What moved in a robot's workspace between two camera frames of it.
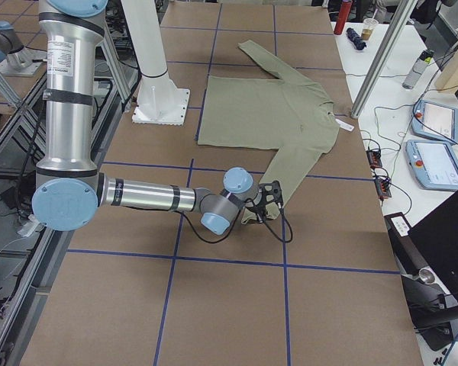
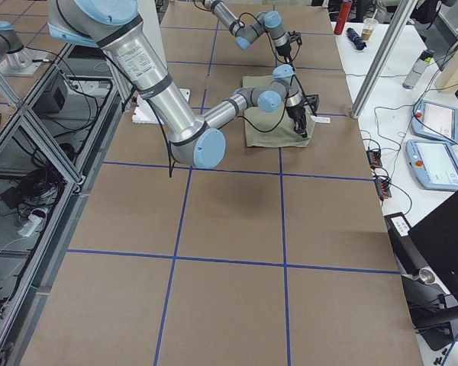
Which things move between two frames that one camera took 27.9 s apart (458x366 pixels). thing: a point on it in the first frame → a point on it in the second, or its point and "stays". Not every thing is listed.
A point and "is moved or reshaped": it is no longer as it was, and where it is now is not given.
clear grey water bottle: x=417 y=69 stays
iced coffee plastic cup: x=369 y=25 stays
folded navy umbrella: x=357 y=42 stays
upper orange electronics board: x=374 y=158 stays
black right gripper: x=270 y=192 → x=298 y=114
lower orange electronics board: x=382 y=187 stays
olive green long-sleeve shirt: x=291 y=113 is moved or reshaped
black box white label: x=409 y=253 stays
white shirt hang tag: x=344 y=125 → x=320 y=120
